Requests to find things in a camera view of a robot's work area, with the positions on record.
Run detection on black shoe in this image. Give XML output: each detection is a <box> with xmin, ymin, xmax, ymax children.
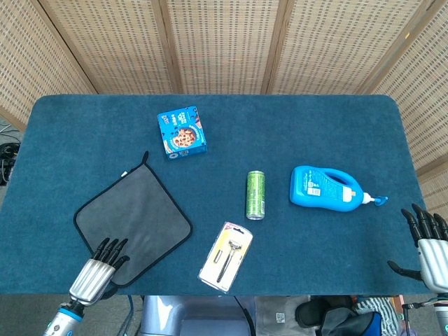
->
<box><xmin>295</xmin><ymin>296</ymin><xmax>354</xmax><ymax>330</ymax></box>

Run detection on green drink can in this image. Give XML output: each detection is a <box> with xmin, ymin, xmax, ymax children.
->
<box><xmin>246</xmin><ymin>170</ymin><xmax>266</xmax><ymax>221</ymax></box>

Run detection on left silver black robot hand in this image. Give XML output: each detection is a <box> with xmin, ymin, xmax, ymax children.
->
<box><xmin>69</xmin><ymin>237</ymin><xmax>131</xmax><ymax>307</ymax></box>

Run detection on blue detergent bottle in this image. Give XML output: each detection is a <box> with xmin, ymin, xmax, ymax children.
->
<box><xmin>288</xmin><ymin>165</ymin><xmax>389</xmax><ymax>214</ymax></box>

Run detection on blue felt table cover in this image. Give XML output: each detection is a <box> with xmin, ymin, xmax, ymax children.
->
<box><xmin>0</xmin><ymin>93</ymin><xmax>430</xmax><ymax>297</ymax></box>

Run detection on razor blister pack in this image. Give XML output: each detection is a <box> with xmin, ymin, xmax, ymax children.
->
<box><xmin>197</xmin><ymin>220</ymin><xmax>254</xmax><ymax>294</ymax></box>

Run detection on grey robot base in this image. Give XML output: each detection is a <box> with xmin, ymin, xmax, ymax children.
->
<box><xmin>139</xmin><ymin>295</ymin><xmax>256</xmax><ymax>336</ymax></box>

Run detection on grey cloth black trim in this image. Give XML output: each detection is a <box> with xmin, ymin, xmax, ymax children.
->
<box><xmin>72</xmin><ymin>150</ymin><xmax>193</xmax><ymax>289</ymax></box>

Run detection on translucent box with code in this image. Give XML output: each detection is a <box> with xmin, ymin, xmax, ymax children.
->
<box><xmin>255</xmin><ymin>295</ymin><xmax>312</xmax><ymax>336</ymax></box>

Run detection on woven bamboo folding screen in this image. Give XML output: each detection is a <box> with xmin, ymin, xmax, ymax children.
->
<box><xmin>0</xmin><ymin>0</ymin><xmax>448</xmax><ymax>228</ymax></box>

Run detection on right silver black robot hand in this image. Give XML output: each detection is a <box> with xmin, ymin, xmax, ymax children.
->
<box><xmin>386</xmin><ymin>203</ymin><xmax>448</xmax><ymax>293</ymax></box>

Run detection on blue cable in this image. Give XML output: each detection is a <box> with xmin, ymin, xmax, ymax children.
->
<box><xmin>120</xmin><ymin>295</ymin><xmax>137</xmax><ymax>336</ymax></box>

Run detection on blue cookie box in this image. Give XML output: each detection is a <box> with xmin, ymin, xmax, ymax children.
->
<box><xmin>156</xmin><ymin>106</ymin><xmax>208</xmax><ymax>162</ymax></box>

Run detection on black blue bag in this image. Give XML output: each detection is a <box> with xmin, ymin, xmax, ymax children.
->
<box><xmin>321</xmin><ymin>309</ymin><xmax>384</xmax><ymax>336</ymax></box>

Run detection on striped cloth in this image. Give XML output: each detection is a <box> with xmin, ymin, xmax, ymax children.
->
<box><xmin>355</xmin><ymin>297</ymin><xmax>402</xmax><ymax>333</ymax></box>

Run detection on black floor cables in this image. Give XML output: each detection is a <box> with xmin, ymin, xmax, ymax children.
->
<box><xmin>0</xmin><ymin>139</ymin><xmax>18</xmax><ymax>186</ymax></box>

